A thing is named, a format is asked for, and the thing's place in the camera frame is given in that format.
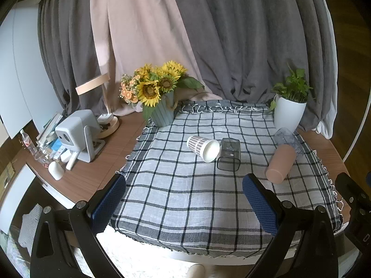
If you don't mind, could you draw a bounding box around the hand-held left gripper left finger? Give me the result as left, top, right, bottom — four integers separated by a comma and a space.
30, 173, 127, 278

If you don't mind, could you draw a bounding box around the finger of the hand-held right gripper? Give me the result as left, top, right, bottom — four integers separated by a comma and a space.
335, 172, 371, 218

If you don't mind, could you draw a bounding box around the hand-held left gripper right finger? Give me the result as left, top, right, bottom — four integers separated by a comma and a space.
242, 173, 339, 278

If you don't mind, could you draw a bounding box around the patterned white paper cup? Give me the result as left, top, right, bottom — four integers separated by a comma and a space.
186, 135, 221, 163

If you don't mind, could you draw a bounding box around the pink cup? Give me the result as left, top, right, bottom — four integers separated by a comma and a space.
265, 145, 297, 184

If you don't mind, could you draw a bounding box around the dark transparent square cup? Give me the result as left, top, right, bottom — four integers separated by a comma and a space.
217, 138, 242, 171

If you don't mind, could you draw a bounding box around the clear plastic cup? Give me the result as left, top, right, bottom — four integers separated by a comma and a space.
274, 128, 305, 160

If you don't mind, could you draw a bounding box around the white remote control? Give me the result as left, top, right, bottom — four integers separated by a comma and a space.
65, 151, 79, 171

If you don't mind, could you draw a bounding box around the white rounded case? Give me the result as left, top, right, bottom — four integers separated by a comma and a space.
48, 161, 65, 180

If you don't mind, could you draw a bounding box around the white sheer curtain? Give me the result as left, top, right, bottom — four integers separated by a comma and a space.
314, 0, 340, 139

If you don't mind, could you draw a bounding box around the white fluffy rug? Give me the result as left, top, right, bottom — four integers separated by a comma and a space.
72, 225, 293, 278

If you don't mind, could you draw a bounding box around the round wooden tray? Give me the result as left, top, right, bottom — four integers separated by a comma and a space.
94, 115, 120, 139

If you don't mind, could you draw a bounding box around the blue and white packet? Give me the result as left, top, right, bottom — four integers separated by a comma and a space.
49, 139, 68, 160

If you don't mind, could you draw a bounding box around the checked grey white cloth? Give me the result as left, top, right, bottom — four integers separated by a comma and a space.
109, 100, 345, 259

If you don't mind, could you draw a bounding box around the white cube projector on stand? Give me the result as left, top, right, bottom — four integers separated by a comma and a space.
55, 109, 105, 163

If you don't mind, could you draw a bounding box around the grey ribbed cushion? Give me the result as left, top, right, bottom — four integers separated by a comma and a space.
17, 204, 44, 251

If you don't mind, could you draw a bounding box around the white slipper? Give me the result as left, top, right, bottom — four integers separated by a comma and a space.
187, 263, 206, 278

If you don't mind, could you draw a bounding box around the stack of books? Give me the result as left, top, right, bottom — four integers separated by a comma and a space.
36, 112, 64, 148

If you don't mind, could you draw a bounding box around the green plant in white pot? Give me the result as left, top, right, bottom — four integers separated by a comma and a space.
268, 62, 315, 133

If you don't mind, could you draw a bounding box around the clear plastic bottle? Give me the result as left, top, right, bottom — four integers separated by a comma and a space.
20, 130, 38, 156

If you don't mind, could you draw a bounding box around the teal ribbed vase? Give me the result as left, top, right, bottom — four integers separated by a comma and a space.
142, 90, 177, 127

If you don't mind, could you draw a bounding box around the sunflower bouquet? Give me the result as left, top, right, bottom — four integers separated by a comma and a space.
119, 60, 205, 108

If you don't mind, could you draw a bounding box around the white cabinet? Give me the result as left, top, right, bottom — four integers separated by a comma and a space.
0, 6, 63, 139

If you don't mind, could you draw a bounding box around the grey curtain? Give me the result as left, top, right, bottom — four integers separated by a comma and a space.
168, 0, 338, 136
37, 0, 112, 117

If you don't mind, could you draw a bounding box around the pale pink curtain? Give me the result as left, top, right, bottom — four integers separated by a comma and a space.
90, 0, 224, 118

